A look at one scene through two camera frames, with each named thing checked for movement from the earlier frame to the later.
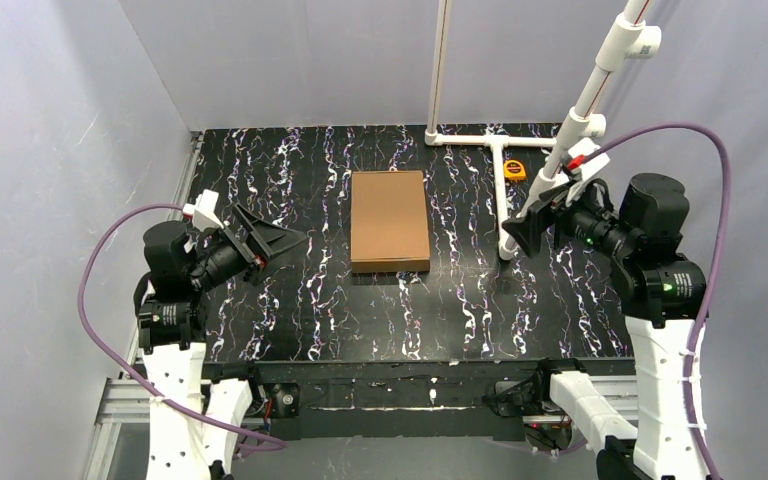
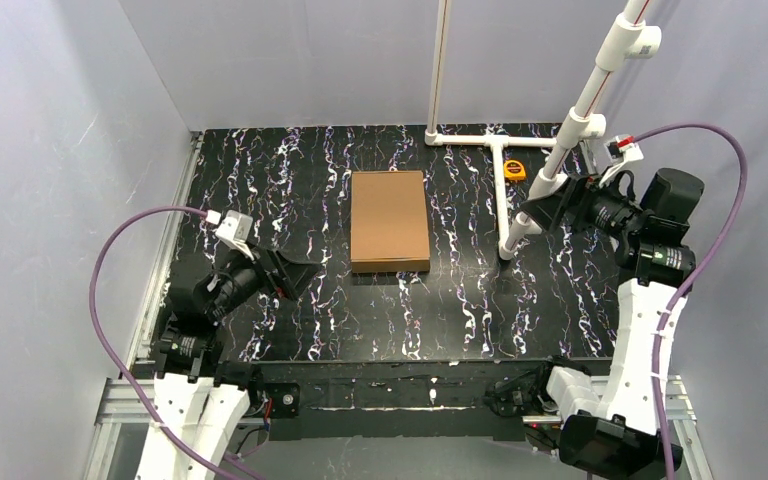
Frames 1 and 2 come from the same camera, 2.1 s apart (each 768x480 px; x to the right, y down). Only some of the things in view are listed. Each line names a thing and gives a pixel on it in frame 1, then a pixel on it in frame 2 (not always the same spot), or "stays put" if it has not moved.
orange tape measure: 514,170 stays put
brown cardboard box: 388,222 stays put
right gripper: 549,214 to 576,201
